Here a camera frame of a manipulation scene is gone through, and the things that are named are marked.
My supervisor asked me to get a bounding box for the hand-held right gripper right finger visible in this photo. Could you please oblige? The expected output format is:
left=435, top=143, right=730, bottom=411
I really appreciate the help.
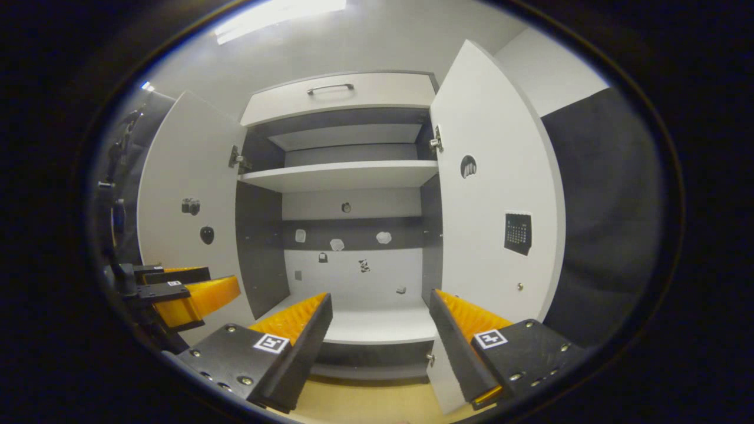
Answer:
left=428, top=288, right=588, bottom=411

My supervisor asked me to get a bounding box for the grey double-door shoe cabinet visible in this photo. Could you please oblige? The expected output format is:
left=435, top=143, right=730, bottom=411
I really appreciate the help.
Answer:
left=236, top=71, right=444, bottom=381

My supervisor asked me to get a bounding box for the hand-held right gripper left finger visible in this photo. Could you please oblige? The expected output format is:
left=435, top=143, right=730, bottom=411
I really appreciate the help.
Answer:
left=176, top=292, right=334, bottom=414

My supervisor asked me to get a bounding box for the white cabinet door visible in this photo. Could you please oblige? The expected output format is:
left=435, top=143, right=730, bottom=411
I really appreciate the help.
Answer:
left=137, top=90, right=257, bottom=348
left=425, top=39, right=567, bottom=414

